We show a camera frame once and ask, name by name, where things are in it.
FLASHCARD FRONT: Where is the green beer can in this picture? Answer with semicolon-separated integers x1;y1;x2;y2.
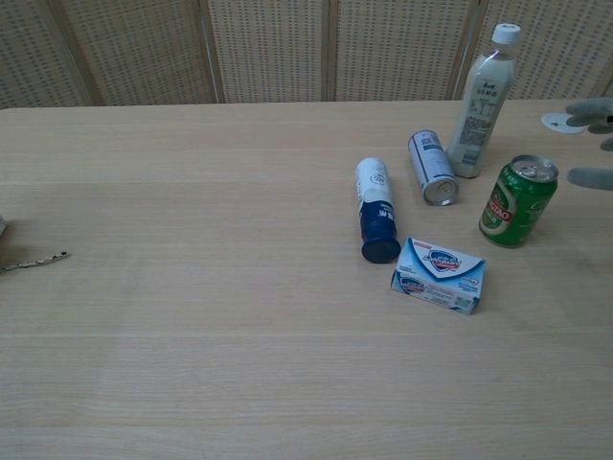
478;153;560;249

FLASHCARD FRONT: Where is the white table cable grommet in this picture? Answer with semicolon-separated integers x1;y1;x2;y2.
540;112;588;134

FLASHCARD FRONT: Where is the white blue soap box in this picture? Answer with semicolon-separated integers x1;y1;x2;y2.
390;236;488;317

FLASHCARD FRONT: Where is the wicker folding screen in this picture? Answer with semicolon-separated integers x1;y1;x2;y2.
0;0;613;110

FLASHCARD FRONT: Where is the milk tea plastic bottle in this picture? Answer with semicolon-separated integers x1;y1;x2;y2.
445;22;523;179

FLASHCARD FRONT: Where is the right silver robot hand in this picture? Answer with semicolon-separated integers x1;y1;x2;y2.
566;97;613;192

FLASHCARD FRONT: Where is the silver blue slim can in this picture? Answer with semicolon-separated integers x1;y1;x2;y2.
407;129;461;207

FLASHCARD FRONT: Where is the white and blue bottle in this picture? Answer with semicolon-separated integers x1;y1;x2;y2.
354;157;402;265

